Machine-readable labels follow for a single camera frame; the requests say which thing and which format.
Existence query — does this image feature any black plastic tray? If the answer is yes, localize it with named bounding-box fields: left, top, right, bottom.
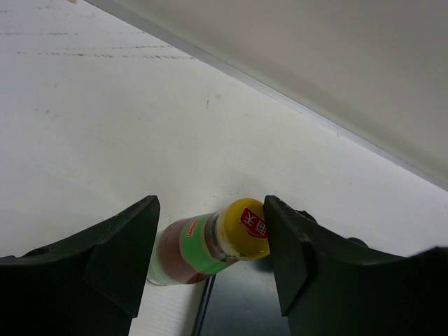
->
left=192, top=256, right=291, bottom=336

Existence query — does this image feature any red sauce bottle yellow cap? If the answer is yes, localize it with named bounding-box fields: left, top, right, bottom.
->
left=146, top=198, right=270, bottom=286

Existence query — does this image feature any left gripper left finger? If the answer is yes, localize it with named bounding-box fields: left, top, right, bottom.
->
left=1, top=196, right=160, bottom=335

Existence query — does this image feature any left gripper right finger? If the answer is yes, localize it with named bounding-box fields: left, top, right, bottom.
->
left=263, top=196, right=447, bottom=335

